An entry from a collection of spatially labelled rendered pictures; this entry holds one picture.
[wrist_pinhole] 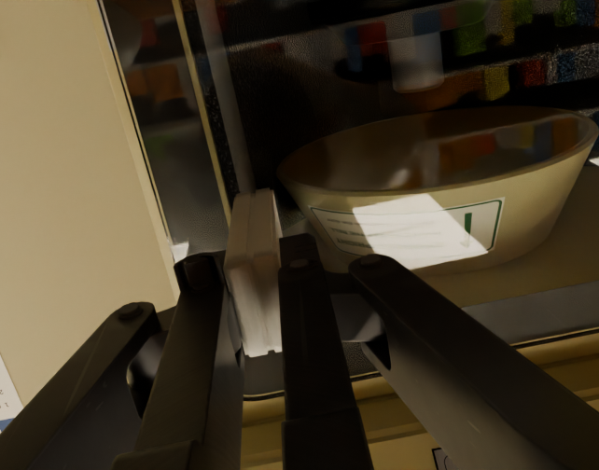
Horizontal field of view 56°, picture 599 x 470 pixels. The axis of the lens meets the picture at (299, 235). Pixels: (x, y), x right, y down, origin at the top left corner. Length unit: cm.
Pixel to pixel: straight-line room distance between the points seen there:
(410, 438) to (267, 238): 13
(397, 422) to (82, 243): 54
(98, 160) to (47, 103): 8
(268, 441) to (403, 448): 6
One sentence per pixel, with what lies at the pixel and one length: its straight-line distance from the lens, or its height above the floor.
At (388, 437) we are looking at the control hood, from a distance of 27.
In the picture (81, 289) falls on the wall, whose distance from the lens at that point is 76.
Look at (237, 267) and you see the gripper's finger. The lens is 15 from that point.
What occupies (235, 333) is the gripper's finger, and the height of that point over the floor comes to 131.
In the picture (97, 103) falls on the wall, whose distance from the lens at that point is 68.
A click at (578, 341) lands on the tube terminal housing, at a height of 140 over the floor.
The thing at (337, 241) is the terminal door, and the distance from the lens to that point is 23.
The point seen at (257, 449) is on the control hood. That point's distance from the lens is 27.
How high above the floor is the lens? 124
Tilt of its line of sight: 21 degrees up
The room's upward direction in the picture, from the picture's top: 169 degrees clockwise
